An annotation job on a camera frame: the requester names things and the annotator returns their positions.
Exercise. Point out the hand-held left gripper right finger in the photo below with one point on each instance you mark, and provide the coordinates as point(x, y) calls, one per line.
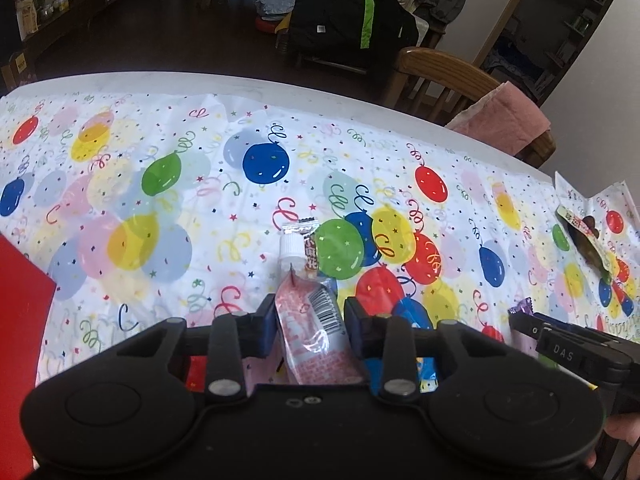
point(354, 330)

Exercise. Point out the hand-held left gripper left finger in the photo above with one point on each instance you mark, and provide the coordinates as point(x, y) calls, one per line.
point(267, 330)

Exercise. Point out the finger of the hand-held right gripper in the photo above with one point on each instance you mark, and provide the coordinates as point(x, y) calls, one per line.
point(525, 322)

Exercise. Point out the brown foil snack packet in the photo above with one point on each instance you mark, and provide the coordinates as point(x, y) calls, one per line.
point(520, 307)

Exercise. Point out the pink white spouted drink pouch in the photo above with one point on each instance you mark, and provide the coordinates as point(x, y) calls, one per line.
point(315, 330)

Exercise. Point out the red cardboard box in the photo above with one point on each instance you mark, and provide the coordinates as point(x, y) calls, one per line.
point(20, 335)

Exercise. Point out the person's right hand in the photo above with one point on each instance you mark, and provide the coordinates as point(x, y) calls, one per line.
point(622, 432)

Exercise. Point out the blue snack packet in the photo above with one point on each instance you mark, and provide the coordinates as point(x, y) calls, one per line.
point(415, 312)

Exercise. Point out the small clear twist snack packet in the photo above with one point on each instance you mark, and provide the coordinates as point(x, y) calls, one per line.
point(302, 245)

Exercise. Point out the brown green snack packet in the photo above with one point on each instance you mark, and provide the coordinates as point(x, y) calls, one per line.
point(590, 242)

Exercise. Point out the balloon print tablecloth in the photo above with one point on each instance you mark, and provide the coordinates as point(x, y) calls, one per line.
point(200, 140)

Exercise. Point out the pink towel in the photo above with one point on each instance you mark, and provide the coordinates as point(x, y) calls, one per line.
point(500, 115)

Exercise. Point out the wooden chair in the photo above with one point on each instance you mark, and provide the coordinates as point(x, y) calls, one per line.
point(440, 85)

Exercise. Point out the red basin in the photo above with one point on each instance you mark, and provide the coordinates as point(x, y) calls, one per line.
point(267, 26)

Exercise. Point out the black jacket green stripe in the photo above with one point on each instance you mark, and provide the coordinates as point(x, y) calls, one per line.
point(345, 15)

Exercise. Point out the dark low cabinet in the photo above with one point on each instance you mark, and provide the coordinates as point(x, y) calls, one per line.
point(70, 20)

